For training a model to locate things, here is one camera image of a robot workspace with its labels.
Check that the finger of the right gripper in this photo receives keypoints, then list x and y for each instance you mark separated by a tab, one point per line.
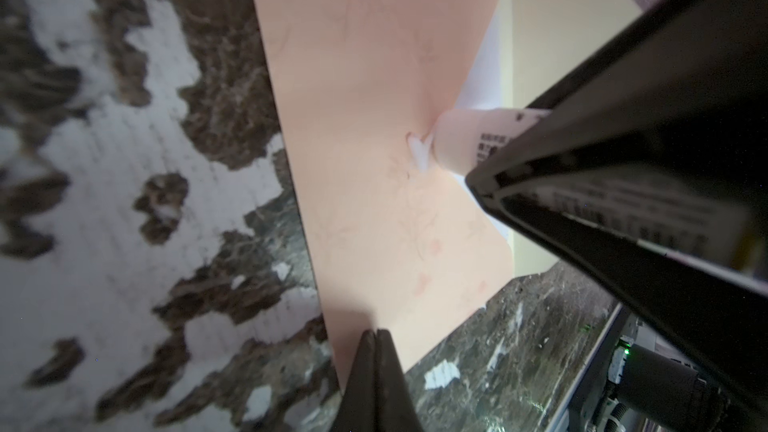
649	174

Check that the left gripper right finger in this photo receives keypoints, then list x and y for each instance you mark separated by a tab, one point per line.
395	411

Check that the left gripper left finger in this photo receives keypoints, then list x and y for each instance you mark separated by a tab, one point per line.
357	410

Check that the peach paper envelope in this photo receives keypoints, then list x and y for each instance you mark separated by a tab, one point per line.
393	247

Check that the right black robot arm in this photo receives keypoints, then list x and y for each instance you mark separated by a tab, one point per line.
678	396

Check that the white glue stick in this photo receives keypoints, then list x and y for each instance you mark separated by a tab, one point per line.
461	139

